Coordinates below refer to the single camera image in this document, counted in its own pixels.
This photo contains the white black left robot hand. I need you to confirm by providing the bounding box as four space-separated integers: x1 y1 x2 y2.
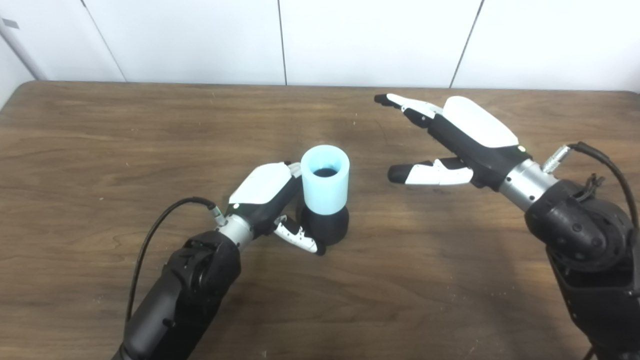
227 161 326 256

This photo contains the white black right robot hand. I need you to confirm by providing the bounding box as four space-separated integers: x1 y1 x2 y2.
374 93 532 192

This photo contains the light blue cylinder cup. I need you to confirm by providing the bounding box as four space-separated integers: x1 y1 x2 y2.
300 144 350 216

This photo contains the black funnel-shaped nozzle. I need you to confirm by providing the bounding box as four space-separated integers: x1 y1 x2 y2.
296 202 350 247

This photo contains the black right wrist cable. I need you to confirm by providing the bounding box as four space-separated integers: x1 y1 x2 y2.
544 141 640 231

